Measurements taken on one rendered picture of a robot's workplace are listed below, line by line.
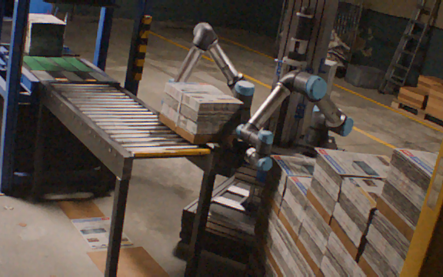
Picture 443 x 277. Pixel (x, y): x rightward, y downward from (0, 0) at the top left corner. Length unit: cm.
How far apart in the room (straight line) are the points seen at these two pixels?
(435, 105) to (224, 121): 624
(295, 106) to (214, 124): 67
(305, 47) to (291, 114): 41
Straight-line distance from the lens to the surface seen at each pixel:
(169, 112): 346
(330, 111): 340
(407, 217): 201
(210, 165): 321
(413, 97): 951
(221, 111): 329
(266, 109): 322
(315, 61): 376
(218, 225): 384
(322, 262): 257
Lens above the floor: 181
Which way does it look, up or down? 17 degrees down
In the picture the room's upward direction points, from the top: 11 degrees clockwise
